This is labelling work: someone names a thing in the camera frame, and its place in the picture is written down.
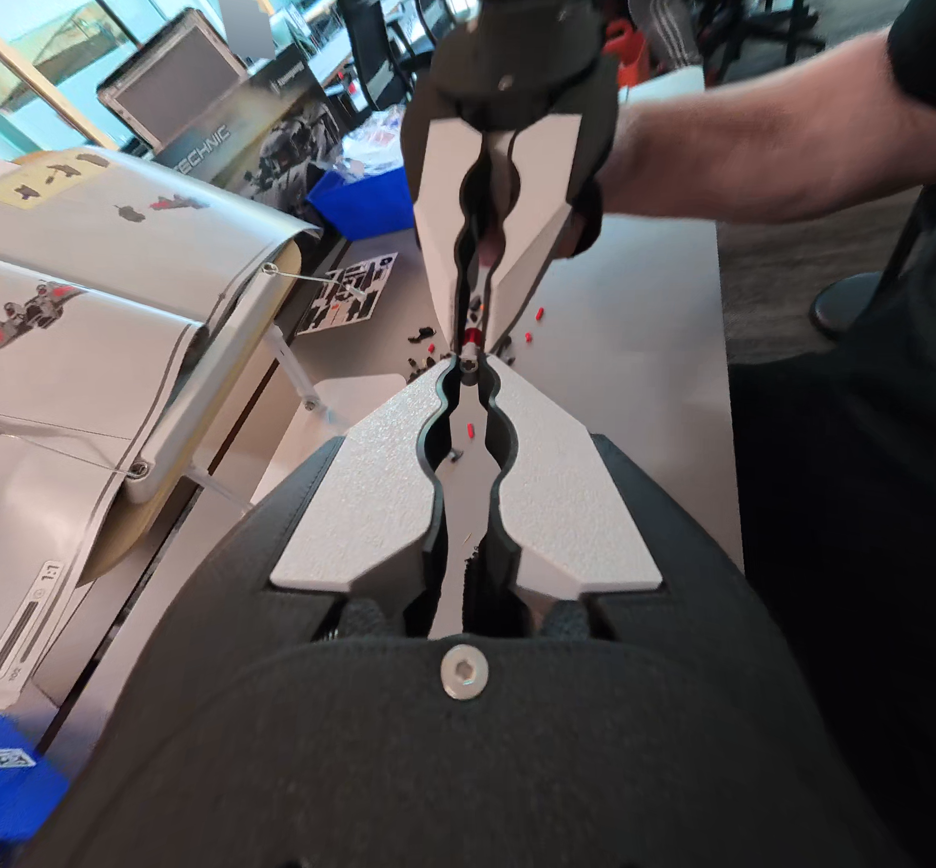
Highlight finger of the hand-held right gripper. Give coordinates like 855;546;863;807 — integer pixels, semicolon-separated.
479;114;584;356
413;117;487;357

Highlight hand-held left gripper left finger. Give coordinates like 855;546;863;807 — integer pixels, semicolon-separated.
268;356;462;638

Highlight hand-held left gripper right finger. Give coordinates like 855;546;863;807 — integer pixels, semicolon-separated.
477;355;664;631

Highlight scattered small lego pieces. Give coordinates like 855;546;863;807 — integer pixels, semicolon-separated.
404;301;549;375

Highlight dark lego set box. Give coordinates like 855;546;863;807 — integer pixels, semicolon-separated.
150;42;346;214

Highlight lego instruction booklet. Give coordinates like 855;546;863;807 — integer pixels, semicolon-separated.
0;148;324;708

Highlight clear plastic bags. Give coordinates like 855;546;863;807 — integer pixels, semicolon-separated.
338;106;410;185

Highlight black sticker sheet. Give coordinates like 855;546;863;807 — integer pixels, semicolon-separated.
296;251;399;337

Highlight black office chair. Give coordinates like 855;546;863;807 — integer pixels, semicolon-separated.
332;0;454;112

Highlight white book stand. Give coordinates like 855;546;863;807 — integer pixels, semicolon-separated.
69;232;410;587

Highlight person in dark shirt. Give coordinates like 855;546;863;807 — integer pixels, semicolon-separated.
727;1;936;868

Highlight grey framed panel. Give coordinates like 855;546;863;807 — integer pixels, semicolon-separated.
97;7;251;153

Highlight black round floor base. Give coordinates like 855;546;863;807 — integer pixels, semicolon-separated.
808;188;930;343

